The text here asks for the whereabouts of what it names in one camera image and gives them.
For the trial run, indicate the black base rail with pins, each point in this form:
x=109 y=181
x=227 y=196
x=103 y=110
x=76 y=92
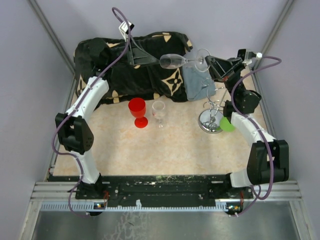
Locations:
x=162 y=190

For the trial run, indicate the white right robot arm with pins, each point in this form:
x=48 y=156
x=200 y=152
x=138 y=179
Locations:
x=268 y=161

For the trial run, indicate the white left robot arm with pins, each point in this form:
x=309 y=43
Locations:
x=73 y=131

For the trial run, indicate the black floral blanket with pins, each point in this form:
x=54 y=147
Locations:
x=125 y=81

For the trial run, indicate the blue grey cloth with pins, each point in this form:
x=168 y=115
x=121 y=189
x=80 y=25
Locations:
x=198 y=85

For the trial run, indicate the clear wine glass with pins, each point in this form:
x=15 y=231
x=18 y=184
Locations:
x=174 y=61
x=159 y=112

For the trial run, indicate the green wine glass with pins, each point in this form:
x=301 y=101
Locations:
x=225 y=125

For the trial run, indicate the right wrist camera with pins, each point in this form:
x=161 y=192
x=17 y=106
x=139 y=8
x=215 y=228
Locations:
x=247 y=56

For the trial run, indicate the chrome wine glass rack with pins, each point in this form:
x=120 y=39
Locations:
x=209 y=119

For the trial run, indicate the red wine glass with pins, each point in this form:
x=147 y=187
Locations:
x=137 y=107

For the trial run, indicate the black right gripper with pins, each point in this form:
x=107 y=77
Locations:
x=223 y=70

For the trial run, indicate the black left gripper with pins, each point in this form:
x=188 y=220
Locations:
x=137 y=56

